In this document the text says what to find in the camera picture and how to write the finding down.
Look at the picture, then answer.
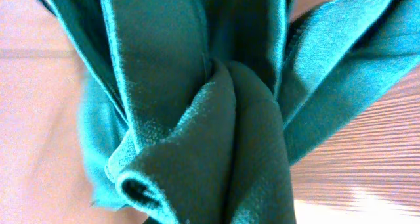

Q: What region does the green t-shirt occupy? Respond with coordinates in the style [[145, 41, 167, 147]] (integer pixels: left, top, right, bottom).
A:
[[39, 0, 419, 223]]

